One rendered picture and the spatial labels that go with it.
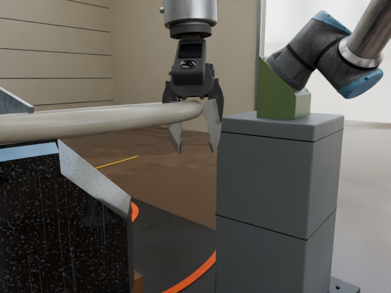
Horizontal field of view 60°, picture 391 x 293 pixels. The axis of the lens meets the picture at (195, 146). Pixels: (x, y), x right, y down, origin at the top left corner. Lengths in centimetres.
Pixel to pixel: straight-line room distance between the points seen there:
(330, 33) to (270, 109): 34
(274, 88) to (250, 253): 67
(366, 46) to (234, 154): 60
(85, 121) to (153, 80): 676
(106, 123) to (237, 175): 102
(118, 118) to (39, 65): 676
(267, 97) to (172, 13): 86
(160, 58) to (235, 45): 173
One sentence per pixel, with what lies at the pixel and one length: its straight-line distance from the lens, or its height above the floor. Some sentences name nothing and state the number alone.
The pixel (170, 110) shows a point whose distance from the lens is 46.
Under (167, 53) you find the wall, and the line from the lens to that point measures 691.
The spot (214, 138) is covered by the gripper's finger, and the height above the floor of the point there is 91.
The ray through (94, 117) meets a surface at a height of 96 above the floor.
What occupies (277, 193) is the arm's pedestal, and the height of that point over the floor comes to 58.
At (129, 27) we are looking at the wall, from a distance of 770.
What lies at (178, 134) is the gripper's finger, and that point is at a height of 91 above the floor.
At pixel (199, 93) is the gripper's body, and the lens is 57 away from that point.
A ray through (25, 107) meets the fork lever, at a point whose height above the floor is 94.
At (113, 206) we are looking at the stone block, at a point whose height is 61.
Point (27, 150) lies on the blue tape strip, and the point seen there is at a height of 81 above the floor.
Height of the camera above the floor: 101
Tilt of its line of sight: 11 degrees down
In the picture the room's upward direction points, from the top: straight up
